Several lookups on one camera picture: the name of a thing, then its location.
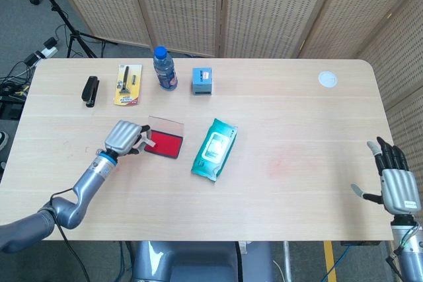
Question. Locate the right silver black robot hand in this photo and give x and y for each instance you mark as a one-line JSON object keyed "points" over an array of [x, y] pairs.
{"points": [[400, 191]]}

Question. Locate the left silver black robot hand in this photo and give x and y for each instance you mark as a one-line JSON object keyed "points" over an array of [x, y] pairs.
{"points": [[121, 136]]}

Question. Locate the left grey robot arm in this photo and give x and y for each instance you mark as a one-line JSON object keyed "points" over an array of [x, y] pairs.
{"points": [[87, 183]]}

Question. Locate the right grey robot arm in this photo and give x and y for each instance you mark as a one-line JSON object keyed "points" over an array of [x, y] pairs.
{"points": [[409, 255]]}

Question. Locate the red ink pad case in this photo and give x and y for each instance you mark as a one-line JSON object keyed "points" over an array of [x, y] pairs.
{"points": [[167, 146]]}

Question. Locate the yellow razor blister pack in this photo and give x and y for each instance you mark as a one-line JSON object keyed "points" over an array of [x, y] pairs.
{"points": [[128, 85]]}

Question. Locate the black stapler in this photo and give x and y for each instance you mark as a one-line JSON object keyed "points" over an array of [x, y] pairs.
{"points": [[90, 92]]}

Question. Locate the blue cap water bottle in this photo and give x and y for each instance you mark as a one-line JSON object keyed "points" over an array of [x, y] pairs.
{"points": [[164, 70]]}

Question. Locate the teal wet wipes pack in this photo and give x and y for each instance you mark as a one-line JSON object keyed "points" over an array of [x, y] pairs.
{"points": [[215, 150]]}

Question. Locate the small blue cardboard box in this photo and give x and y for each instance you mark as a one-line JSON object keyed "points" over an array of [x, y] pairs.
{"points": [[202, 80]]}

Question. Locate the black tripod stand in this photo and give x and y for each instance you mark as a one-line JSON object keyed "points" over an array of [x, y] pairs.
{"points": [[76, 39]]}

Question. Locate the white power strip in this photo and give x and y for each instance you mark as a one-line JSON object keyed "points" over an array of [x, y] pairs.
{"points": [[46, 53]]}

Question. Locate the black power adapter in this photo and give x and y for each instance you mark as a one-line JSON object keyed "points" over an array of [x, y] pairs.
{"points": [[50, 43], [31, 59]]}

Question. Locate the black white sneaker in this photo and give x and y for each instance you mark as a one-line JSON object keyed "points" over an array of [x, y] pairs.
{"points": [[3, 140]]}

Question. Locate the white table grommet cap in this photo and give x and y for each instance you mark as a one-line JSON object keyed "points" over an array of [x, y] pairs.
{"points": [[328, 79]]}

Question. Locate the grey robot torso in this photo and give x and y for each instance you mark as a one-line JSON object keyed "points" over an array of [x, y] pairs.
{"points": [[198, 262]]}

